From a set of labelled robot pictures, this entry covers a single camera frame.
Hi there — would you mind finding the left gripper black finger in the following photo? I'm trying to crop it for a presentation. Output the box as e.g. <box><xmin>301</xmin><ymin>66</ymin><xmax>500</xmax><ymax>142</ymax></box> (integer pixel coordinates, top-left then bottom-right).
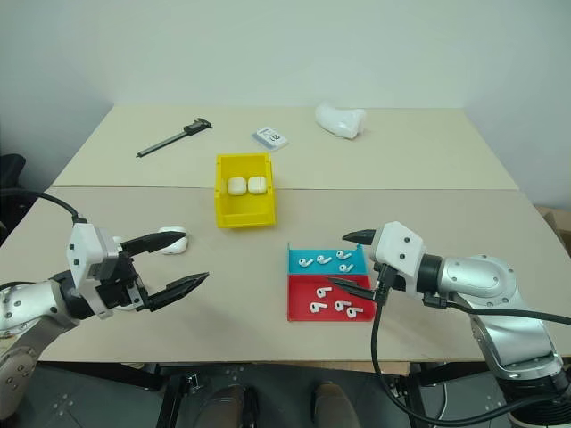
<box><xmin>145</xmin><ymin>271</ymin><xmax>211</xmax><ymax>313</ymax></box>
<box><xmin>119</xmin><ymin>229</ymin><xmax>188</xmax><ymax>259</ymax></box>

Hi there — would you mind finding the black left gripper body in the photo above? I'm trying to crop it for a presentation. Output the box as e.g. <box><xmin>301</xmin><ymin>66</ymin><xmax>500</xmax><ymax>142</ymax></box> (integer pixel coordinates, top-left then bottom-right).
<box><xmin>91</xmin><ymin>250</ymin><xmax>152</xmax><ymax>313</ymax></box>

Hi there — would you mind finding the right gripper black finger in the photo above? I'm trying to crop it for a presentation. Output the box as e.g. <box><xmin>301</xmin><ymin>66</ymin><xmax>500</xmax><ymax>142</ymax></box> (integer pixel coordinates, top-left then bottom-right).
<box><xmin>327</xmin><ymin>276</ymin><xmax>378</xmax><ymax>300</ymax></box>
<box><xmin>342</xmin><ymin>228</ymin><xmax>378</xmax><ymax>246</ymax></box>

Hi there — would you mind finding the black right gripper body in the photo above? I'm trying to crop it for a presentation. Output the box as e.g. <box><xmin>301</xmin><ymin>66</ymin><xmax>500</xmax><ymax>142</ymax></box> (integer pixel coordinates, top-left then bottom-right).
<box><xmin>366</xmin><ymin>243</ymin><xmax>406</xmax><ymax>294</ymax></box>

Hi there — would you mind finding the yellow plastic bin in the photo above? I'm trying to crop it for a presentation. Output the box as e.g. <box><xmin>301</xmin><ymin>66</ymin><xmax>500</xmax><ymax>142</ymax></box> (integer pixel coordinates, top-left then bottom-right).
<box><xmin>215</xmin><ymin>152</ymin><xmax>279</xmax><ymax>230</ymax></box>

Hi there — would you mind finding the red plastic tray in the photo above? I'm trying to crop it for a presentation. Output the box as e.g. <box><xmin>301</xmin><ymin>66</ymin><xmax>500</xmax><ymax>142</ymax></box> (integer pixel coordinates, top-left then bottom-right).
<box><xmin>285</xmin><ymin>273</ymin><xmax>375</xmax><ymax>323</ymax></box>

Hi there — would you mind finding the blue plastic tray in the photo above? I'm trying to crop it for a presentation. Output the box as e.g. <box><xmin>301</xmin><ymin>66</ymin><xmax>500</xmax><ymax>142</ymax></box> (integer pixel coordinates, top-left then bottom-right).
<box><xmin>285</xmin><ymin>242</ymin><xmax>372</xmax><ymax>280</ymax></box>

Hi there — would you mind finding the crumpled white plastic bag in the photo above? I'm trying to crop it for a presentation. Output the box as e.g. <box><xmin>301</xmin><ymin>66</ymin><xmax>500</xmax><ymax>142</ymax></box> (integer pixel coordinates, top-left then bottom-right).
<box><xmin>314</xmin><ymin>102</ymin><xmax>368</xmax><ymax>141</ymax></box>

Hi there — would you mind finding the black digital caliper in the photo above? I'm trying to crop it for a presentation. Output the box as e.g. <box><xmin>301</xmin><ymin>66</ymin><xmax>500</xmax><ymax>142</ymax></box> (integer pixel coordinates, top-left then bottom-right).
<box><xmin>136</xmin><ymin>116</ymin><xmax>214</xmax><ymax>159</ymax></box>

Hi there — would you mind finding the small white printed card pack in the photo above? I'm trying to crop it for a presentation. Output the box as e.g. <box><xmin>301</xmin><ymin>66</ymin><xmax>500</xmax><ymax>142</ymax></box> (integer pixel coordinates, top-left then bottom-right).
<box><xmin>252</xmin><ymin>126</ymin><xmax>289</xmax><ymax>151</ymax></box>

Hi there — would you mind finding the black office chair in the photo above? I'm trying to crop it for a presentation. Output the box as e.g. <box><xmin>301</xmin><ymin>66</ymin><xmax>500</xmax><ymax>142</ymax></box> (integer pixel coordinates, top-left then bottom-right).
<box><xmin>0</xmin><ymin>153</ymin><xmax>44</xmax><ymax>244</ymax></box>

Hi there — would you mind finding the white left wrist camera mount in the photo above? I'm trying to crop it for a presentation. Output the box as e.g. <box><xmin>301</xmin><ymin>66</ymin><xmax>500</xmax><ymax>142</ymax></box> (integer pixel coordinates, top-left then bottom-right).
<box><xmin>65</xmin><ymin>222</ymin><xmax>124</xmax><ymax>320</ymax></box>

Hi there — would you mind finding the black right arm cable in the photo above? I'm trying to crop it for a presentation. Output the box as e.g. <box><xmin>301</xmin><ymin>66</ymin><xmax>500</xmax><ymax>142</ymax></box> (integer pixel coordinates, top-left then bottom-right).
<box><xmin>422</xmin><ymin>292</ymin><xmax>571</xmax><ymax>325</ymax></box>
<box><xmin>369</xmin><ymin>266</ymin><xmax>571</xmax><ymax>427</ymax></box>

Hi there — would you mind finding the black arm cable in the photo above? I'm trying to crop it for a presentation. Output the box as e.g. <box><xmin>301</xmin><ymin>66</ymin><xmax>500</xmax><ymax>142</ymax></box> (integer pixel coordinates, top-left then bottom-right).
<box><xmin>369</xmin><ymin>266</ymin><xmax>571</xmax><ymax>427</ymax></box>
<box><xmin>422</xmin><ymin>292</ymin><xmax>571</xmax><ymax>325</ymax></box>
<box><xmin>37</xmin><ymin>192</ymin><xmax>88</xmax><ymax>225</ymax></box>

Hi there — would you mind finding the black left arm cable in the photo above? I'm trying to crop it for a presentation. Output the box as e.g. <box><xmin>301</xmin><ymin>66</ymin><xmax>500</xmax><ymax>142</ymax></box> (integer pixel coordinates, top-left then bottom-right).
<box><xmin>37</xmin><ymin>192</ymin><xmax>88</xmax><ymax>225</ymax></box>

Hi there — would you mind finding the black table frame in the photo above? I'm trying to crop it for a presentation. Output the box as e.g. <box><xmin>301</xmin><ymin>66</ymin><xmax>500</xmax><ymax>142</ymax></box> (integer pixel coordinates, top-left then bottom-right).
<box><xmin>120</xmin><ymin>360</ymin><xmax>505</xmax><ymax>428</ymax></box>

